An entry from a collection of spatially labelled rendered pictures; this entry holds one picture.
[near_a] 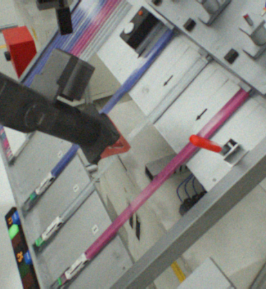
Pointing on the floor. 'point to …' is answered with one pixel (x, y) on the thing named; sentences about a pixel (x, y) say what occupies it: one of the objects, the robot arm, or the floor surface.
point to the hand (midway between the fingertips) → (123, 145)
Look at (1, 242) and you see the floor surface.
